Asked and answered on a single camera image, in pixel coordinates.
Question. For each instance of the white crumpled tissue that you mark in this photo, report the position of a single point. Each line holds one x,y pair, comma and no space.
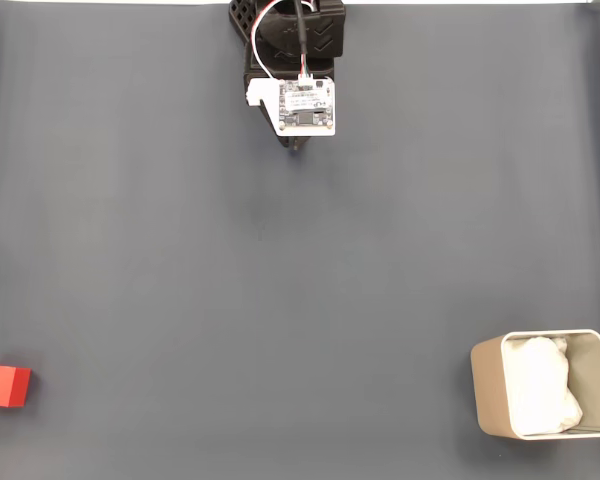
540,385

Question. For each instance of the beige square box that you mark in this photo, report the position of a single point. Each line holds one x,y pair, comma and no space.
487,390

